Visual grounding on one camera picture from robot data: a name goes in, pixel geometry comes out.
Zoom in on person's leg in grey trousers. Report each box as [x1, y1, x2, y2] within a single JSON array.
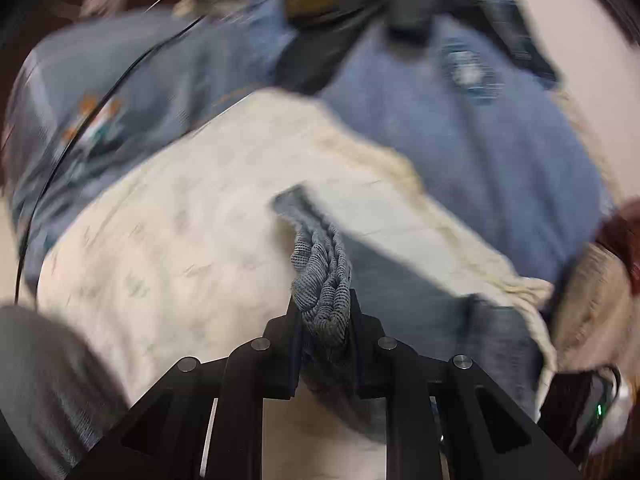
[[0, 305, 131, 480]]

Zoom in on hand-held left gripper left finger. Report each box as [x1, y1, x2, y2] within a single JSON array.
[[65, 295, 303, 480]]

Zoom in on cream leaf-print blanket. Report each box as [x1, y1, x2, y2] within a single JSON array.
[[35, 87, 558, 480]]

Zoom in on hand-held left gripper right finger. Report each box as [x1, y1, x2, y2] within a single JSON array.
[[350, 292, 583, 480]]

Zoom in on grey star-print quilt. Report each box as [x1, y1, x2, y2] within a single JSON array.
[[2, 10, 281, 281]]

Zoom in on grey corduroy pants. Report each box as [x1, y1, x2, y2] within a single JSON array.
[[272, 185, 546, 446]]

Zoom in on black leather jacket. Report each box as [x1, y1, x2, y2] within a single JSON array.
[[275, 0, 476, 96]]

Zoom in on red-brown plastic bag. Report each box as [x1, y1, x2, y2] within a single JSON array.
[[595, 205, 640, 301]]

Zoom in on black cable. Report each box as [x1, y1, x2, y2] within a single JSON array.
[[14, 15, 206, 306]]

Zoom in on blue plaid duvet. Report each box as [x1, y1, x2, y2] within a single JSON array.
[[245, 0, 616, 286]]

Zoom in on beige striped pillow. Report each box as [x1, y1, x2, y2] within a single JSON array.
[[550, 242, 636, 376]]

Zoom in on dark blue jeans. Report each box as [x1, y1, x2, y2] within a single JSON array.
[[480, 0, 558, 88]]

